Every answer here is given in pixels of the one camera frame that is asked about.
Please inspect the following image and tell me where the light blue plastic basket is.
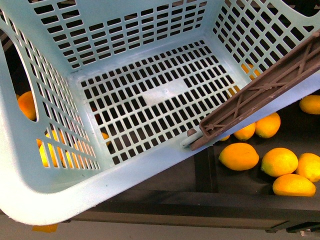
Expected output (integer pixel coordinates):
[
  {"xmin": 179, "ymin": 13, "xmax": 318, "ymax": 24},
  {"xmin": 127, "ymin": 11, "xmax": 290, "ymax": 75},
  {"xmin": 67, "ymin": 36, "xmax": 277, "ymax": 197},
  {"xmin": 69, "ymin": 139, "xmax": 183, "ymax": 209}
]
[{"xmin": 0, "ymin": 0, "xmax": 320, "ymax": 228}]

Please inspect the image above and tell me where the yellow lemon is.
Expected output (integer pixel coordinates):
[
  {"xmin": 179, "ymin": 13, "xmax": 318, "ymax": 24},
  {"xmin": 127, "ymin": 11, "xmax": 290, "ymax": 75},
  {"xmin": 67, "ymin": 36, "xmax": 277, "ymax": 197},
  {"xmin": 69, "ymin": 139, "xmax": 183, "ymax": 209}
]
[
  {"xmin": 272, "ymin": 174, "xmax": 317, "ymax": 197},
  {"xmin": 299, "ymin": 95, "xmax": 320, "ymax": 115},
  {"xmin": 233, "ymin": 122, "xmax": 256, "ymax": 141},
  {"xmin": 255, "ymin": 112, "xmax": 281, "ymax": 139},
  {"xmin": 260, "ymin": 147, "xmax": 298, "ymax": 178},
  {"xmin": 218, "ymin": 142, "xmax": 260, "ymax": 171},
  {"xmin": 295, "ymin": 152, "xmax": 320, "ymax": 183}
]

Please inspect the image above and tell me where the yellow mango behind basket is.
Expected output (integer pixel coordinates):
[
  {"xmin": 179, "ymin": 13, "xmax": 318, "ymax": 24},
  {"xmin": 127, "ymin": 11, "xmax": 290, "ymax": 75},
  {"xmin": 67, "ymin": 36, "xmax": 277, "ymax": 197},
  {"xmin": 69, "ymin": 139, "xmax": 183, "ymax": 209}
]
[{"xmin": 17, "ymin": 91, "xmax": 37, "ymax": 121}]

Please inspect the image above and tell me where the black display crate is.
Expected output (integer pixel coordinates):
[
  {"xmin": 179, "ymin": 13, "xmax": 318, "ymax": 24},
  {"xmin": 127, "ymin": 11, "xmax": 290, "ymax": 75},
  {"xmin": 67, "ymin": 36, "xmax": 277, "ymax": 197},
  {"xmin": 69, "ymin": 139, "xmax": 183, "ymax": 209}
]
[{"xmin": 0, "ymin": 94, "xmax": 320, "ymax": 235}]

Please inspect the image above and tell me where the orange floor tape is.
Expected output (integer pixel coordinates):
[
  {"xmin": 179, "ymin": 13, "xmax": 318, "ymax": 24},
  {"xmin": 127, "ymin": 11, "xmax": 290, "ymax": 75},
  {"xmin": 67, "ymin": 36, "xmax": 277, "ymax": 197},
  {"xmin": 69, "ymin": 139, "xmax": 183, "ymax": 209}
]
[{"xmin": 32, "ymin": 223, "xmax": 59, "ymax": 233}]

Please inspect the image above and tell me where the brown basket handle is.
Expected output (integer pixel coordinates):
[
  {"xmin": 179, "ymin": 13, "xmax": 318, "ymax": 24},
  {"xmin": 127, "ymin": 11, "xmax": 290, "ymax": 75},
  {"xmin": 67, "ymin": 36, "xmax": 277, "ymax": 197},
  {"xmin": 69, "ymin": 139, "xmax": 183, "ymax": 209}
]
[{"xmin": 181, "ymin": 31, "xmax": 320, "ymax": 151}]

